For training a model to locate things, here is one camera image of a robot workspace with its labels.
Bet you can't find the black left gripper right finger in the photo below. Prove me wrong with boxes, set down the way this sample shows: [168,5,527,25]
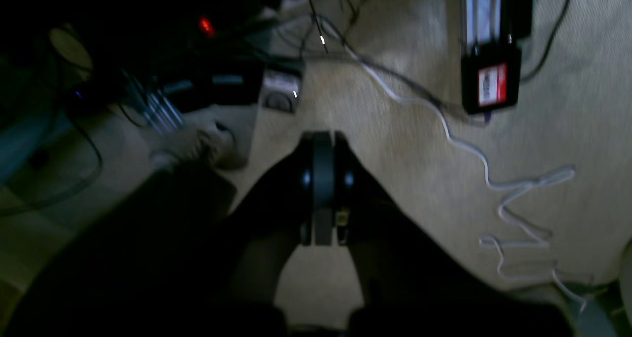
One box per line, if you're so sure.
[334,131,494,318]

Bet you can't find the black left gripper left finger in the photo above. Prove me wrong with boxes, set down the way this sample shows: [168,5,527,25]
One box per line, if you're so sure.
[209,132,317,305]

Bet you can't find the grey electronic box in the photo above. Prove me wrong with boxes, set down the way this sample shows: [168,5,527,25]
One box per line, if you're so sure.
[259,65,303,114]

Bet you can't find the black box with name sticker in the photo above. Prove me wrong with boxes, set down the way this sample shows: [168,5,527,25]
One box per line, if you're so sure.
[461,43,522,116]

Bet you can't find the white floor cable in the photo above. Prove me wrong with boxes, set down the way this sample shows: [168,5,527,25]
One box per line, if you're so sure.
[316,16,588,313]

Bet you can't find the aluminium frame rail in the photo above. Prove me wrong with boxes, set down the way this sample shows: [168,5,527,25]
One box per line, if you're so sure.
[460,0,533,49]

